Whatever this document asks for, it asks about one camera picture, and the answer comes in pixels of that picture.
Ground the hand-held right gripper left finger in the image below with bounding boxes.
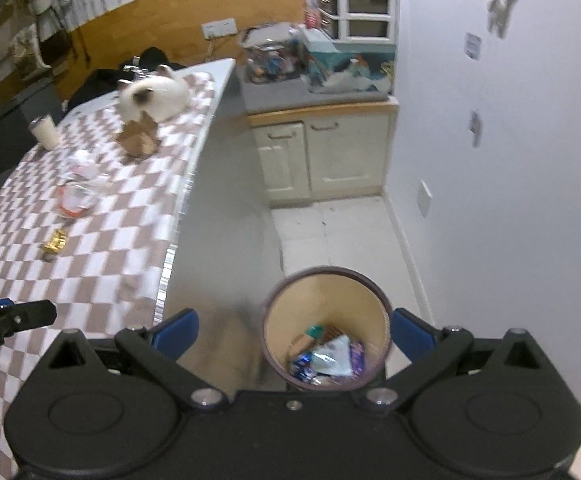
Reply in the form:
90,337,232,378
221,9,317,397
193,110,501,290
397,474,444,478
33,308,226,411

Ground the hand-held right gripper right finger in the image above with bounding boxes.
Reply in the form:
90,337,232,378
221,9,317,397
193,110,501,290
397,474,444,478
360,308,555,412

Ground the gold foil wrapper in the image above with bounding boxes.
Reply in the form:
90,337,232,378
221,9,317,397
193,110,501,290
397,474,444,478
39,228,69,259

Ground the clear plastic wrapper with label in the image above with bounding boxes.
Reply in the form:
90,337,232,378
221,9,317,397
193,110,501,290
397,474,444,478
314,334,354,377

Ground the brown round trash bin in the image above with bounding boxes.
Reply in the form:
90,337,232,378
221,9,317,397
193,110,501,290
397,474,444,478
260,267,394,393

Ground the clear plastic container orange rim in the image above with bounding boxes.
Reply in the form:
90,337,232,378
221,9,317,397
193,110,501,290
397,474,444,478
54,174,107,219

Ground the torn brown cardboard box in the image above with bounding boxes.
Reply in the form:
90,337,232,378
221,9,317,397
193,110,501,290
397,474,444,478
115,111,162,162

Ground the purple flower snack packet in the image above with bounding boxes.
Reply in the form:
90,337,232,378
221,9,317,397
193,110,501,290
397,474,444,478
349,340,367,377

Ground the crushed blue soda can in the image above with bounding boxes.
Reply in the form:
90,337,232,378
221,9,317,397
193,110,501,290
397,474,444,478
289,352,322,385

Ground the black low cabinet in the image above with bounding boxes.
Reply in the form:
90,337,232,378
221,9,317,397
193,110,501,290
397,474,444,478
0,77,66,223

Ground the white cup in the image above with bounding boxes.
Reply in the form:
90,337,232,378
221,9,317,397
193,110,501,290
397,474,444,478
28,114,64,151

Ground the cream two-door cabinet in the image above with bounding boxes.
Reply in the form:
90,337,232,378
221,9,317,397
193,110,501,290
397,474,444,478
248,99,401,207

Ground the white cat plush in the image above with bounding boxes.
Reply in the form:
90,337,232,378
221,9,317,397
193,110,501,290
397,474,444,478
117,63,192,124

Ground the black bag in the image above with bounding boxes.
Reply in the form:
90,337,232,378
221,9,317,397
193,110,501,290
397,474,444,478
64,47,187,112

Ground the clear plastic storage box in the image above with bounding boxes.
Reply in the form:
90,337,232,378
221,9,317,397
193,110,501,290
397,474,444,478
240,22,305,84

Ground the white plastic drawer unit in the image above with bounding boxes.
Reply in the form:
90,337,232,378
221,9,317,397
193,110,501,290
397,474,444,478
315,0,400,42

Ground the white wall socket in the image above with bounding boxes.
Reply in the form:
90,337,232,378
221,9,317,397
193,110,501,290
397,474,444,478
417,180,434,219

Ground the small wall hook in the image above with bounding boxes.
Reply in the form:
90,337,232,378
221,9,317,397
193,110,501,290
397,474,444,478
469,109,484,149

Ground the white wall power strip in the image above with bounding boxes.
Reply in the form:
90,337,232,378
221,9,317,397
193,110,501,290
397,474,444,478
201,18,238,39

